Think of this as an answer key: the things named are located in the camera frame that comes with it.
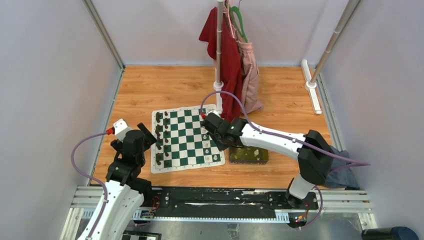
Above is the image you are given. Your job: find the green white chess board mat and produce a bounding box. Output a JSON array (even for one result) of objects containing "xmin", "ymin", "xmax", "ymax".
[{"xmin": 150, "ymin": 104, "xmax": 226, "ymax": 174}]

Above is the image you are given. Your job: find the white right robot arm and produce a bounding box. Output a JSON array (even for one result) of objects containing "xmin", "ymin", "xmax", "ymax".
[{"xmin": 200, "ymin": 110, "xmax": 335, "ymax": 209}]

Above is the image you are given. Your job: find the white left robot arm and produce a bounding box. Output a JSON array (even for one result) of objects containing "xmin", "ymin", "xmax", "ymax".
[{"xmin": 79, "ymin": 119, "xmax": 157, "ymax": 240}]

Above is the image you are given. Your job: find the yellow tray of white pieces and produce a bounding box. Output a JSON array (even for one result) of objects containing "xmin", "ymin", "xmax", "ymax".
[{"xmin": 228, "ymin": 146, "xmax": 269, "ymax": 165}]

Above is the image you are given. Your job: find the pink hanging garment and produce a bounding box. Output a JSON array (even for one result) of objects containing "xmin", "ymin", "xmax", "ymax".
[{"xmin": 223, "ymin": 0, "xmax": 264, "ymax": 113}]

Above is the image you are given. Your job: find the white clothes rack pole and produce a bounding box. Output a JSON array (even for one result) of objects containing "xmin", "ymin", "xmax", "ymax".
[{"xmin": 213, "ymin": 0, "xmax": 225, "ymax": 115}]

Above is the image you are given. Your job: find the red hanging garment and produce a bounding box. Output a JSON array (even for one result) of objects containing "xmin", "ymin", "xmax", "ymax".
[{"xmin": 199, "ymin": 7, "xmax": 243, "ymax": 122}]

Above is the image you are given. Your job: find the white rack foot right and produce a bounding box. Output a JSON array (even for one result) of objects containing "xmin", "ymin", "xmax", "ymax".
[{"xmin": 300, "ymin": 59, "xmax": 323, "ymax": 115}]

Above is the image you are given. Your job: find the grey cloth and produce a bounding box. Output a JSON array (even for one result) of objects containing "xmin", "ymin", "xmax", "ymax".
[{"xmin": 324, "ymin": 146, "xmax": 360, "ymax": 190}]

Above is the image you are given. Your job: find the green clothes hanger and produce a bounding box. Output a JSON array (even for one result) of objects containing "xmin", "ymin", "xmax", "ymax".
[{"xmin": 229, "ymin": 0, "xmax": 249, "ymax": 43}]

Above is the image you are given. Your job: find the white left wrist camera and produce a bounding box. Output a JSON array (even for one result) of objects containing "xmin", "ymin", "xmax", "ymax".
[{"xmin": 113, "ymin": 118, "xmax": 133, "ymax": 142}]

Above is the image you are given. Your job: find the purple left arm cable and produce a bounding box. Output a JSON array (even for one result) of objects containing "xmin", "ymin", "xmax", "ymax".
[{"xmin": 71, "ymin": 129, "xmax": 115, "ymax": 240}]

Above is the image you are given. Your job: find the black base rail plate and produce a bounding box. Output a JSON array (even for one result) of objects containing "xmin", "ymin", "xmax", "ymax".
[{"xmin": 139, "ymin": 186, "xmax": 320, "ymax": 220}]

